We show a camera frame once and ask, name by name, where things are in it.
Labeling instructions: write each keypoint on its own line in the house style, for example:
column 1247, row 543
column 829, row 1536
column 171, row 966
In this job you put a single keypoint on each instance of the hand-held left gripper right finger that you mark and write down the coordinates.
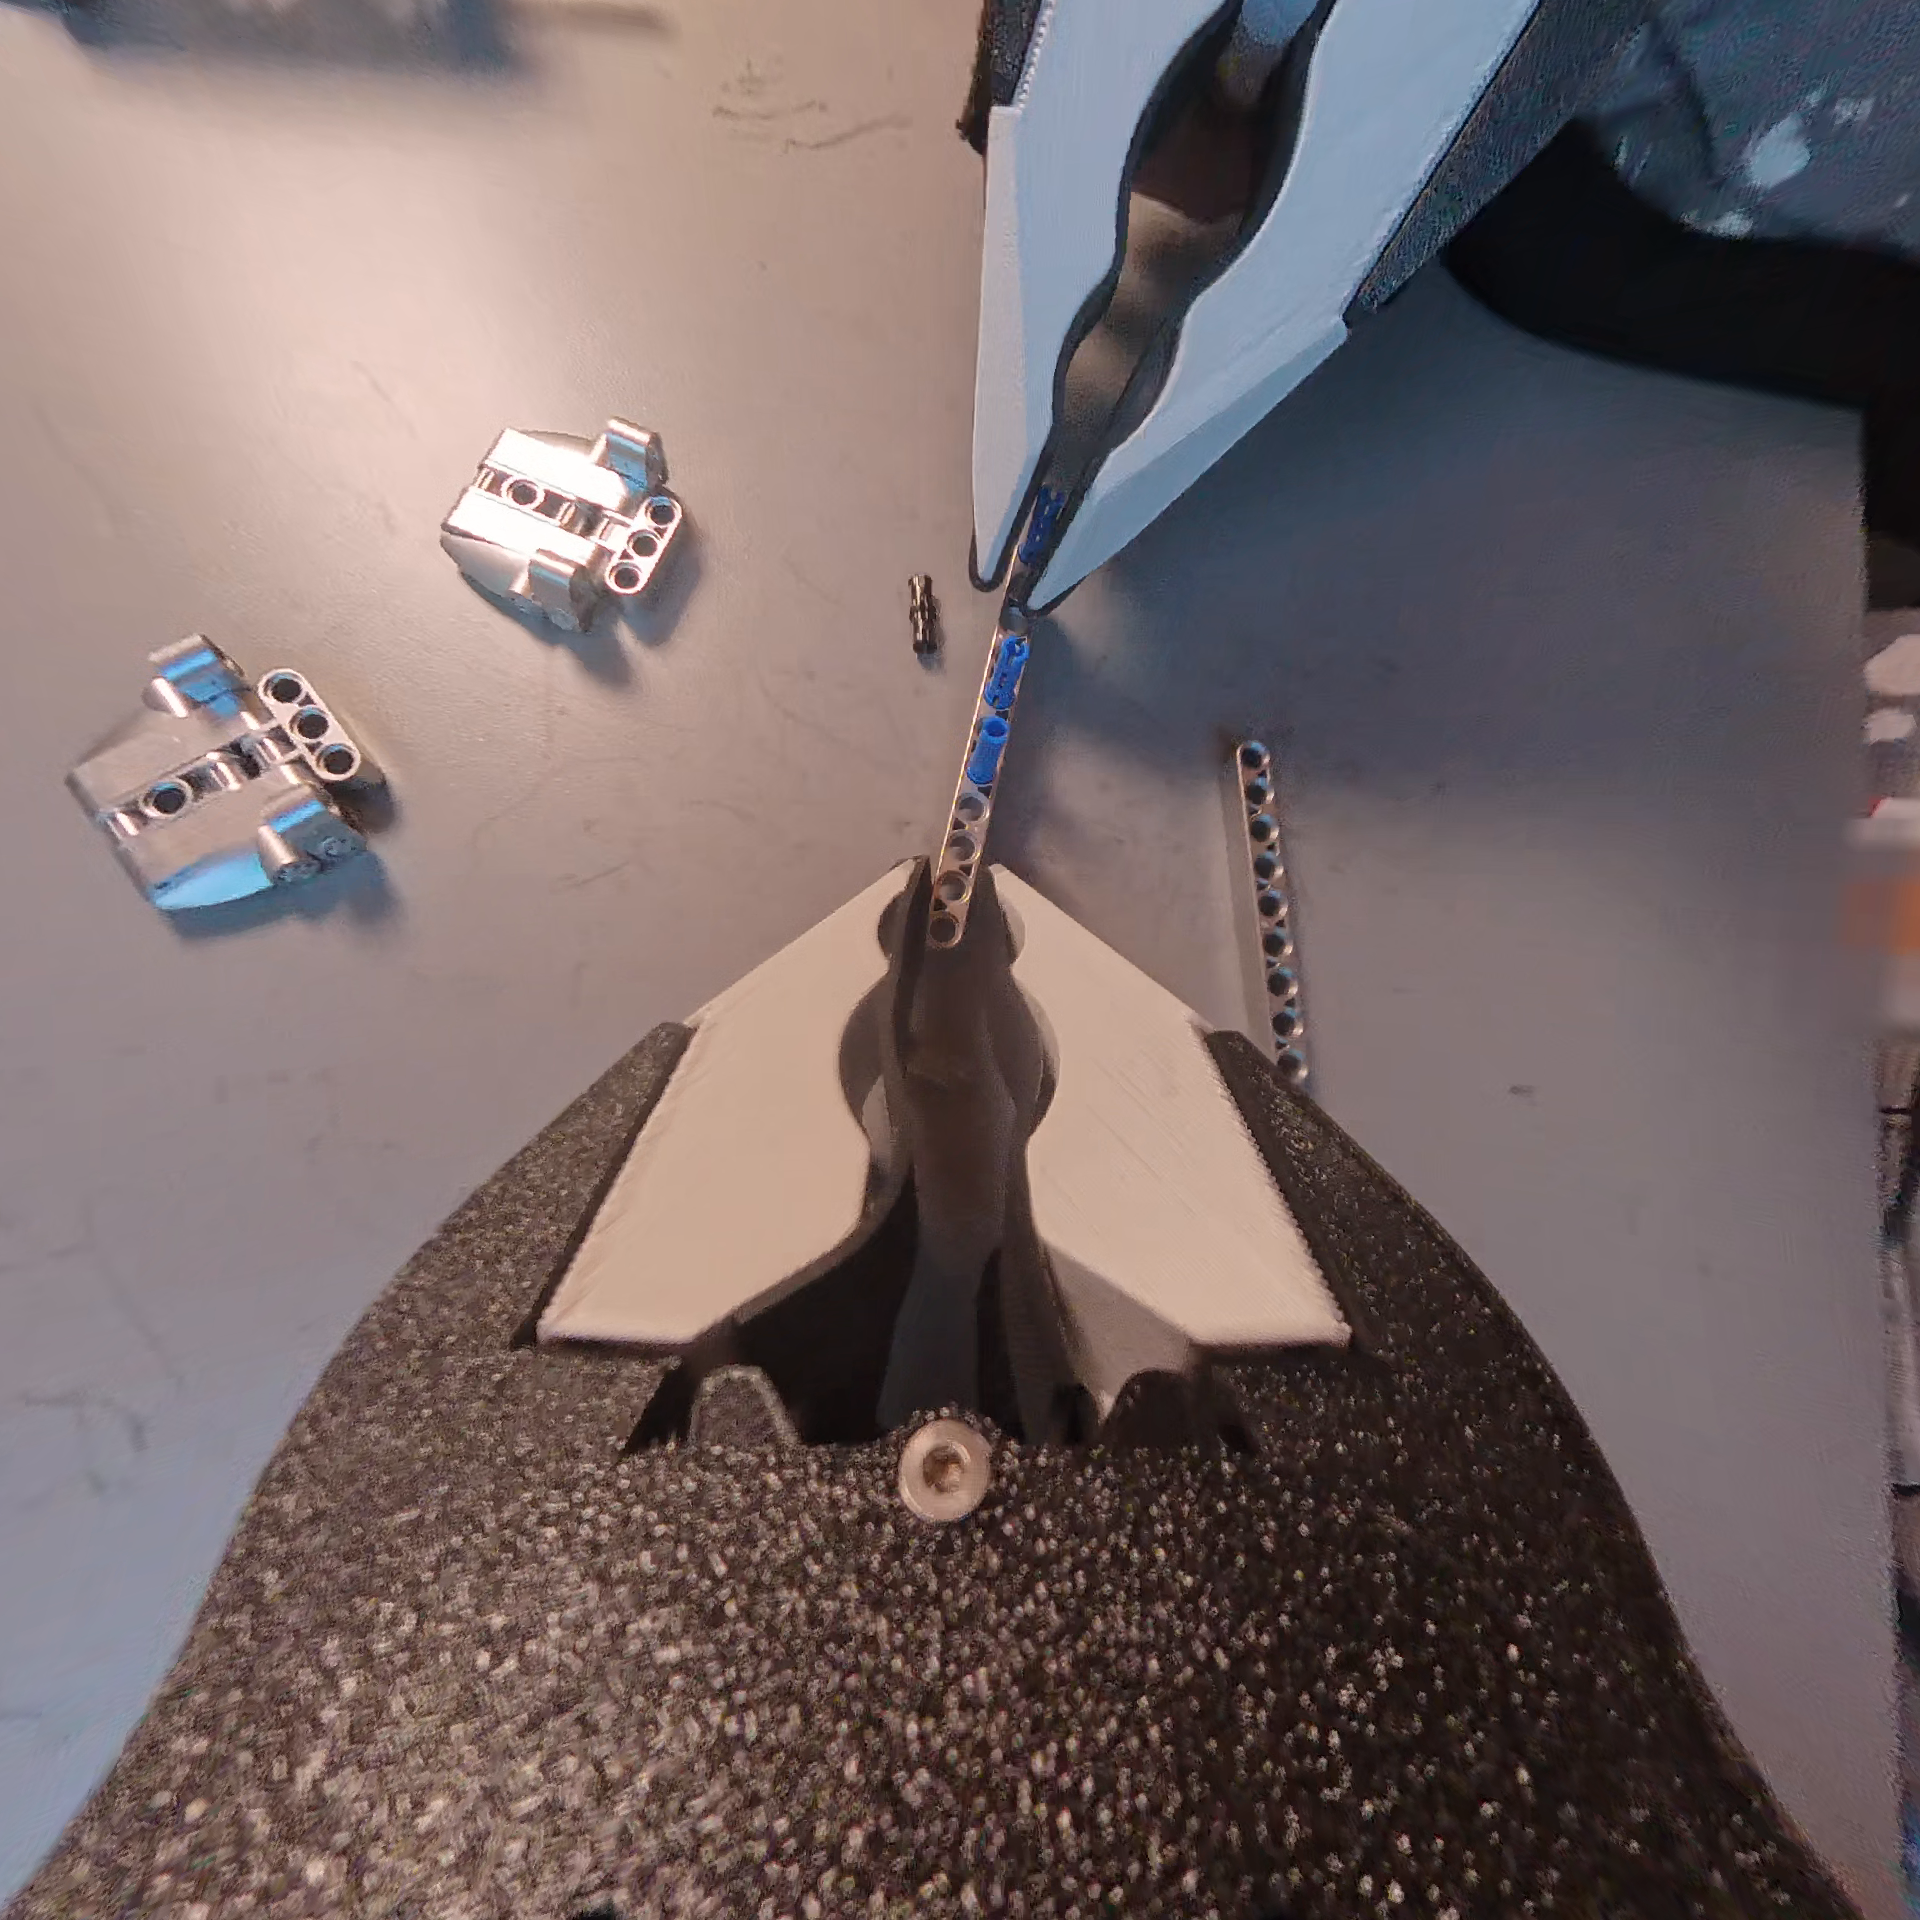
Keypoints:
column 1171, row 1184

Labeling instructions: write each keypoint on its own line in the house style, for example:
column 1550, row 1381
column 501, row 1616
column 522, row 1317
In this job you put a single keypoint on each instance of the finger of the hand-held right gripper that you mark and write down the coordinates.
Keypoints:
column 1320, row 224
column 1050, row 224

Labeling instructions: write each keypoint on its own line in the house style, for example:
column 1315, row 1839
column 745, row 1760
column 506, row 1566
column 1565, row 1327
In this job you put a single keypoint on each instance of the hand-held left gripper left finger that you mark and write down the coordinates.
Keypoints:
column 721, row 1184

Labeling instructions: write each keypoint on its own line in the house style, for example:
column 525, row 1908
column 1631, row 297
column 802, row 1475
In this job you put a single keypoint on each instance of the person's right forearm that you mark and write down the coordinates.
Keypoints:
column 1770, row 105

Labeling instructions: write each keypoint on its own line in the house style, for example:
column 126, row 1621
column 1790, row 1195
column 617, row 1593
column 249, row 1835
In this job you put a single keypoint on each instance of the black toy pin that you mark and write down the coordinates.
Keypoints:
column 925, row 614

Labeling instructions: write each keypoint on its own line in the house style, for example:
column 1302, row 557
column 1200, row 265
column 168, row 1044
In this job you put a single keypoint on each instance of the silver toy engine block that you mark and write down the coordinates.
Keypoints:
column 563, row 525
column 224, row 780

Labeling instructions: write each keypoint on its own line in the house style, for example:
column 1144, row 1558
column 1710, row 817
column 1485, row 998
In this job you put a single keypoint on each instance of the long grey toy beam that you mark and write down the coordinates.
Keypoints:
column 1271, row 915
column 960, row 856

